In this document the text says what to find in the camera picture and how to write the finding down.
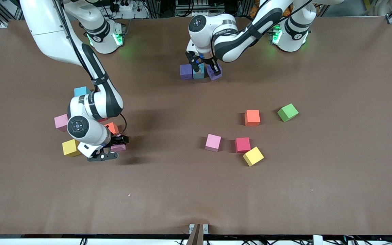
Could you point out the pink foam cube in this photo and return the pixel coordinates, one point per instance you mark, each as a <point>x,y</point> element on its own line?
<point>213,142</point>
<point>60,122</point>
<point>118,148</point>

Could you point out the white power strip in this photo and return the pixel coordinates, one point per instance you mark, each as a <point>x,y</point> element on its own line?
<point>128,6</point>

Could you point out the small metal bracket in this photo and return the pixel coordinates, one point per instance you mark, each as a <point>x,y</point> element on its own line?
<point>191,227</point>

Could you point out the purple foam cube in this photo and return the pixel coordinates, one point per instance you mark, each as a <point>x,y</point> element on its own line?
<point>209,73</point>
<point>185,72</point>

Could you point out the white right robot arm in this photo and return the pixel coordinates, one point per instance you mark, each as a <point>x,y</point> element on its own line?
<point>46,27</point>

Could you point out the yellow foam cube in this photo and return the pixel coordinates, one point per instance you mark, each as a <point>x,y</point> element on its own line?
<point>70,148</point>
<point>253,156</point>

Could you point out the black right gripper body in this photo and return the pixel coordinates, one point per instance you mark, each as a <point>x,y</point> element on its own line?
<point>120,140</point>

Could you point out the small white box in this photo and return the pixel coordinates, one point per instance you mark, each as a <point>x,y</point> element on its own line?
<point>317,240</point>

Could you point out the brown wooden strip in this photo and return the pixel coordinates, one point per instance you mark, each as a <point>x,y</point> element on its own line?
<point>196,238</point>

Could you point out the aluminium frame post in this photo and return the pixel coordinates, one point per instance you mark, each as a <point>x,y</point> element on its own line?
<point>244,6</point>
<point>155,8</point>

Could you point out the green foam cube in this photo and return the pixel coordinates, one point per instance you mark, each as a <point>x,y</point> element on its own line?
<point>288,112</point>

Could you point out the red foam cube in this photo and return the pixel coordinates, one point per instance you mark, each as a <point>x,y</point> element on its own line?
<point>102,119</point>
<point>242,144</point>

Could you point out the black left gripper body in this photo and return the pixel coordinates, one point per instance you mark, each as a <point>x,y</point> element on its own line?
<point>203,61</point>

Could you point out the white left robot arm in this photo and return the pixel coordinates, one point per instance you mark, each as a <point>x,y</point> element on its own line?
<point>202,34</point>

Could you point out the orange foam cube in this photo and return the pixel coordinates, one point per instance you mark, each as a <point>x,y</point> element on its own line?
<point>252,117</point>
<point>112,128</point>

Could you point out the cyan foam cube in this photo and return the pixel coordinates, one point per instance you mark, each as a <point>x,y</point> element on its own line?
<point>200,75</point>
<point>80,91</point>

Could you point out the orange yellow objects bag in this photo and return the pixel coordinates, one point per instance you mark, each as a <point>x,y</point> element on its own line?
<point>253,12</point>

